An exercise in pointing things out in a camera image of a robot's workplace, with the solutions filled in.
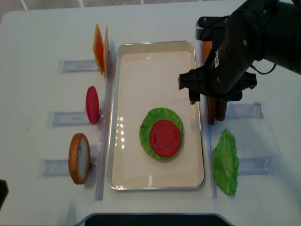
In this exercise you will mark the black base plate bottom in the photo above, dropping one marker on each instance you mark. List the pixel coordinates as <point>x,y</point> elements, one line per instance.
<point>155,220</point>

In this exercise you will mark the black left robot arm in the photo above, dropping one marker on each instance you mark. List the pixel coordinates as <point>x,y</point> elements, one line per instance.
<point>3,191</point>

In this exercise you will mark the clear holder strip patties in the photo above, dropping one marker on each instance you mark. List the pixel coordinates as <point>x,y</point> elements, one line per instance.
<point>256,110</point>

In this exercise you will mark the standing red tomato slice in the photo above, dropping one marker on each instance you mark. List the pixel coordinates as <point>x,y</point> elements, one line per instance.
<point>92,105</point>

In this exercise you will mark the orange cheese slice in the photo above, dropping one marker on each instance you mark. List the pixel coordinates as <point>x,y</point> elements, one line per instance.
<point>106,53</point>
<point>98,48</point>

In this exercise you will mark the orange cheese slice right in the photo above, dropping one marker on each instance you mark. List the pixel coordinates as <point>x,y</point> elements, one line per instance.
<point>106,53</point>

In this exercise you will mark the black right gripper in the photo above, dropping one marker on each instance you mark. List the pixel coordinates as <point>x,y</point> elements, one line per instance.
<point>223,77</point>

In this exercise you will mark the standing bun half white face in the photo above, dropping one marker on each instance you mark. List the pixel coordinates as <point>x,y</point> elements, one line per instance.
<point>79,158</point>

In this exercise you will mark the clear right long rail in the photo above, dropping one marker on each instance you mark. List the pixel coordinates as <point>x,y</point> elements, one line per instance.
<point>209,149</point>

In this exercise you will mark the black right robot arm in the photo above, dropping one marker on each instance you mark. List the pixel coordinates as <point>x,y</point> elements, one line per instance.
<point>257,30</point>

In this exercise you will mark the green lettuce leaf on tray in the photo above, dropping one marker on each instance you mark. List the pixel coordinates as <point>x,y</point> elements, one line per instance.
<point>151,118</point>

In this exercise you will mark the clear holder strip bun left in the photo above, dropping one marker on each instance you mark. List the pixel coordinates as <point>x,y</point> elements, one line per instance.
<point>53,168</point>

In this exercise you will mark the clear holder strip tomato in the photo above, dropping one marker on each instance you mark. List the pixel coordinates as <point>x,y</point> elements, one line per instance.
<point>61,119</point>

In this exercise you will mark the clear holder strip lettuce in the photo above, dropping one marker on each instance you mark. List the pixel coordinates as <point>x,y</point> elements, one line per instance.
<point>268,165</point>

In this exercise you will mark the clear holder strip cheese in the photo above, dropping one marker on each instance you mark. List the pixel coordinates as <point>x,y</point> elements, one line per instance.
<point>80,66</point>

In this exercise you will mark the standing green lettuce leaf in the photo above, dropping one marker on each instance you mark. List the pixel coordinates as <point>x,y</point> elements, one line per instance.
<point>226,163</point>

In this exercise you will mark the white rectangular metal tray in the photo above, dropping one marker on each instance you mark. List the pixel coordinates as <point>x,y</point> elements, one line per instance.
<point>146,77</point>

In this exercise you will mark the red tomato slice on tray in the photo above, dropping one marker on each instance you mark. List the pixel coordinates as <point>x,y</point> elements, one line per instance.
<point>165,138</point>

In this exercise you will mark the orange cheese slice left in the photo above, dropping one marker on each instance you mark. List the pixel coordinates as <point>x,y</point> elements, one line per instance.
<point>98,48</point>

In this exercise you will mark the brown meat patty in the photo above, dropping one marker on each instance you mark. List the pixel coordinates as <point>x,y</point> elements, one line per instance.
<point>220,110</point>
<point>210,110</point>

